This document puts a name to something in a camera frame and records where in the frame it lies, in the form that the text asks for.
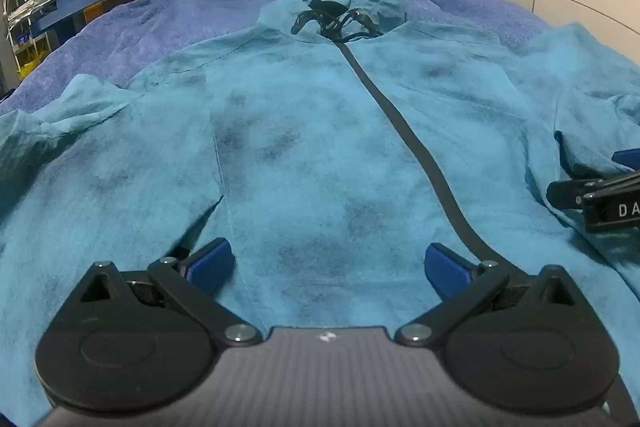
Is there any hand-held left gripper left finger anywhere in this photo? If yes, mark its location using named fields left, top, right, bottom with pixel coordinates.
left=75, top=237, right=263, bottom=349

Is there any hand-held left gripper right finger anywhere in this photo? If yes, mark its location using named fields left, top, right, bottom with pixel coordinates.
left=394, top=243, right=587, bottom=349

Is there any teal zip jacket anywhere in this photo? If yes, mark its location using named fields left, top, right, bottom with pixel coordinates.
left=0, top=0, right=640, bottom=427

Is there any blue fleece blanket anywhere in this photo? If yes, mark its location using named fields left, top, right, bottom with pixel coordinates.
left=0, top=0, right=557, bottom=118

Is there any brown wooden chair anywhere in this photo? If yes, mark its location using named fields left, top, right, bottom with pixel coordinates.
left=82, top=0, right=142, bottom=26

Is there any white wire rack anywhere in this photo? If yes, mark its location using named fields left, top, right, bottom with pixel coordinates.
left=4, top=0, right=52, bottom=81

